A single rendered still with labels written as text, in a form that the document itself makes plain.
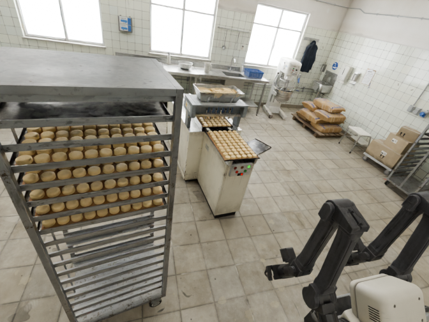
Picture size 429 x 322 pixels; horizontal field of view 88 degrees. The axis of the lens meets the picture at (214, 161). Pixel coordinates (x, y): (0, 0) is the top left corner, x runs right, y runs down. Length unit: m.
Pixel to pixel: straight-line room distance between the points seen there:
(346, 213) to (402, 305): 0.39
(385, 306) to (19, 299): 2.39
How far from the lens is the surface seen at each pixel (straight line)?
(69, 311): 1.90
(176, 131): 0.99
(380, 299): 1.07
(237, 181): 2.46
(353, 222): 0.87
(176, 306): 2.27
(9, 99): 0.95
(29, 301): 2.51
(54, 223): 1.34
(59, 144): 1.01
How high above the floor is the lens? 2.10
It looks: 34 degrees down
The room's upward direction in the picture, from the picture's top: 11 degrees clockwise
